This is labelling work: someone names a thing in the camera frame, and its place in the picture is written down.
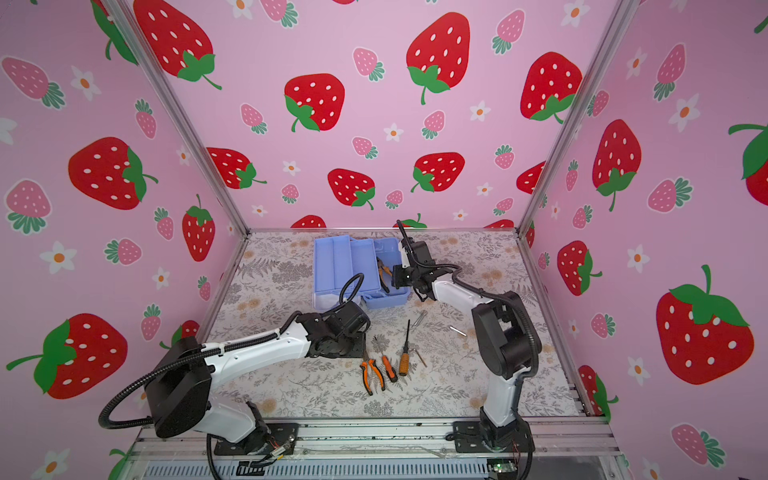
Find thin metal pin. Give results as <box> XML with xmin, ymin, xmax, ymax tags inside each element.
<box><xmin>413</xmin><ymin>348</ymin><xmax>428</xmax><ymax>368</ymax></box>

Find blue white plastic toolbox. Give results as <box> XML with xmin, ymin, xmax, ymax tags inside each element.
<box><xmin>312</xmin><ymin>235</ymin><xmax>411</xmax><ymax>311</ymax></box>

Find yellow black combination pliers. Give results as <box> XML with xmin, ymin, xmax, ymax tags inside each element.
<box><xmin>377</xmin><ymin>258</ymin><xmax>392</xmax><ymax>295</ymax></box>

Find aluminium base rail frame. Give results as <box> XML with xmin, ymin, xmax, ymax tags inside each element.
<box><xmin>118</xmin><ymin>416</ymin><xmax>633</xmax><ymax>479</ymax></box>

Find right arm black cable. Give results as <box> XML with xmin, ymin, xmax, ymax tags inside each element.
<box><xmin>395</xmin><ymin>219</ymin><xmax>541</xmax><ymax>379</ymax></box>

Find orange black long-nose pliers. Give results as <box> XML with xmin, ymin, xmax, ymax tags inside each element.
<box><xmin>360</xmin><ymin>349</ymin><xmax>386</xmax><ymax>396</ymax></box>

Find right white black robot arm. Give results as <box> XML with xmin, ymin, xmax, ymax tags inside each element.
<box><xmin>393</xmin><ymin>236</ymin><xmax>542</xmax><ymax>451</ymax></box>

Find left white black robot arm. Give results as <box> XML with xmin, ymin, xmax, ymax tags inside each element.
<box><xmin>144</xmin><ymin>302</ymin><xmax>370</xmax><ymax>444</ymax></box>

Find orange handled small screwdriver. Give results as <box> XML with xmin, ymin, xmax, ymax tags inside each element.
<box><xmin>374</xmin><ymin>337</ymin><xmax>398</xmax><ymax>383</ymax></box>

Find small silver metal bit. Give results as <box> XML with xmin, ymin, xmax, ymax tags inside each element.
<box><xmin>448</xmin><ymin>326</ymin><xmax>468</xmax><ymax>337</ymax></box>

